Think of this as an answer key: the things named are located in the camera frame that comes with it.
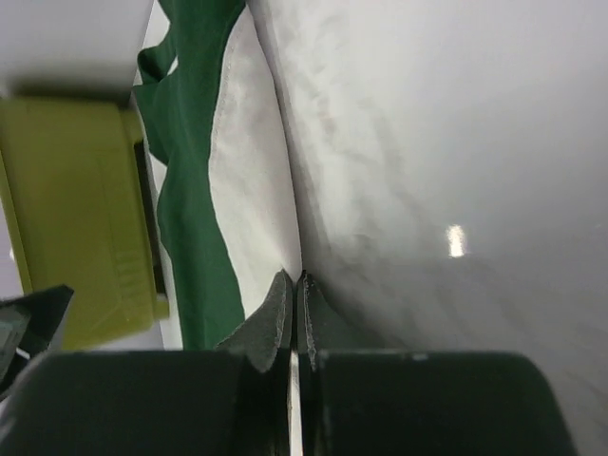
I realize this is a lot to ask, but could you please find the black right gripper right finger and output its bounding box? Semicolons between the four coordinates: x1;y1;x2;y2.
295;274;576;455

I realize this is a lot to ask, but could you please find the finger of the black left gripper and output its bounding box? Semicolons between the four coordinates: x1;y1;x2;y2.
1;285;74;399

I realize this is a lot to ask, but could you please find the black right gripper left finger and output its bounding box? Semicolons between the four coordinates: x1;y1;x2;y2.
1;272;293;455

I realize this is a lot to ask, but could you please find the cream green Charlie Brown shirt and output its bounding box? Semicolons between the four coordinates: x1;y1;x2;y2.
134;1;607;369

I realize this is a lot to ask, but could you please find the olive green plastic bin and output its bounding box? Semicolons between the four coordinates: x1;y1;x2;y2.
1;97;169;350

